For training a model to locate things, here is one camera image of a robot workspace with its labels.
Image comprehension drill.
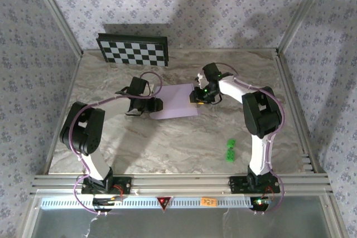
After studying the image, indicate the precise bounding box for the white and lilac paper box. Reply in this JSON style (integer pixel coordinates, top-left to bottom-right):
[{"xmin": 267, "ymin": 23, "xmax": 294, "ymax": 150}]
[{"xmin": 149, "ymin": 83, "xmax": 204, "ymax": 120}]

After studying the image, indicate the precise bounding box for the black and white checkerboard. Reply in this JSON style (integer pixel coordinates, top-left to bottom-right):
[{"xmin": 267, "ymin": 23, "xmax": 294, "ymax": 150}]
[{"xmin": 96, "ymin": 33, "xmax": 169, "ymax": 67}]

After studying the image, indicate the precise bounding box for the large green building block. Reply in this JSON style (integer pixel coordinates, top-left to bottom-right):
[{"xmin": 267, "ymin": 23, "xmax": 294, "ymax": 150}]
[{"xmin": 225, "ymin": 148, "xmax": 236, "ymax": 164}]

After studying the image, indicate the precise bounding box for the orange paper label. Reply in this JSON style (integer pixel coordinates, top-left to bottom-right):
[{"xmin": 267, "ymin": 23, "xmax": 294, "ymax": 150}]
[{"xmin": 200, "ymin": 196, "xmax": 218, "ymax": 207}]

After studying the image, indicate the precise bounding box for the red triangle warning sticker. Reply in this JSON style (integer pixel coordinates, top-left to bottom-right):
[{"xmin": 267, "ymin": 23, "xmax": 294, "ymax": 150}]
[{"xmin": 156, "ymin": 196, "xmax": 173, "ymax": 211}]

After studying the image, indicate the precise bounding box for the black controller board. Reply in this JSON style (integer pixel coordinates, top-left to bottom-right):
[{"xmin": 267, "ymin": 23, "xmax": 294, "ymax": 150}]
[
  {"xmin": 249, "ymin": 196, "xmax": 273, "ymax": 211},
  {"xmin": 91, "ymin": 197, "xmax": 124, "ymax": 212}
]

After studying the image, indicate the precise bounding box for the aluminium side rail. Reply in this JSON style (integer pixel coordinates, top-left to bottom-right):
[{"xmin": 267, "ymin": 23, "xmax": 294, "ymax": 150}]
[
  {"xmin": 274, "ymin": 50, "xmax": 320, "ymax": 173},
  {"xmin": 43, "ymin": 51, "xmax": 84, "ymax": 175}
]

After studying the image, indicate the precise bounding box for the long aluminium frame rail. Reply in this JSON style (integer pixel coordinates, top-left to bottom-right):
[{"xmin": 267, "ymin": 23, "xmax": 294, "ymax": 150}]
[{"xmin": 30, "ymin": 173, "xmax": 335, "ymax": 196}]

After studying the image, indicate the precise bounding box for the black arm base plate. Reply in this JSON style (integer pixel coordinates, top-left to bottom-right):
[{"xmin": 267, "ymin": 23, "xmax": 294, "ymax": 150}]
[
  {"xmin": 80, "ymin": 176, "xmax": 132, "ymax": 195},
  {"xmin": 229, "ymin": 175, "xmax": 281, "ymax": 194}
]

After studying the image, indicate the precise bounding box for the grey slotted cable duct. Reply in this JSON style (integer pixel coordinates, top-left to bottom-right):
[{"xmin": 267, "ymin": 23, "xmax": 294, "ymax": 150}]
[{"xmin": 41, "ymin": 196, "xmax": 276, "ymax": 210}]

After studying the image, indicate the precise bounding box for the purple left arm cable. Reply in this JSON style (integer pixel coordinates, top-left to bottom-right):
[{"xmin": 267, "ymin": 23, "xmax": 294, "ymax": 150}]
[{"xmin": 68, "ymin": 71, "xmax": 163, "ymax": 216}]

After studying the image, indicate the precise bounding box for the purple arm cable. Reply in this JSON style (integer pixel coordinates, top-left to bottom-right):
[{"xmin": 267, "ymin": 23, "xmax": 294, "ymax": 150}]
[
  {"xmin": 219, "ymin": 62, "xmax": 286, "ymax": 216},
  {"xmin": 68, "ymin": 71, "xmax": 163, "ymax": 216}
]

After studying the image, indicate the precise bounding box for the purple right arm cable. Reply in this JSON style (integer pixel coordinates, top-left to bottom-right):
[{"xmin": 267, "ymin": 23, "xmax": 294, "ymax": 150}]
[{"xmin": 219, "ymin": 62, "xmax": 286, "ymax": 216}]

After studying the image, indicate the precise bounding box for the grey lower frame panel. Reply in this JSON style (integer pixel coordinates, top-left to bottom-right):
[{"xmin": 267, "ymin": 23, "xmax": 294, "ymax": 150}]
[{"xmin": 21, "ymin": 195, "xmax": 349, "ymax": 238}]

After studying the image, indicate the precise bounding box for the aluminium frame post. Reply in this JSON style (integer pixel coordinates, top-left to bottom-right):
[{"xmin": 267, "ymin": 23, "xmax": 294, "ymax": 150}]
[
  {"xmin": 26, "ymin": 0, "xmax": 84, "ymax": 56},
  {"xmin": 275, "ymin": 0, "xmax": 334, "ymax": 55}
]

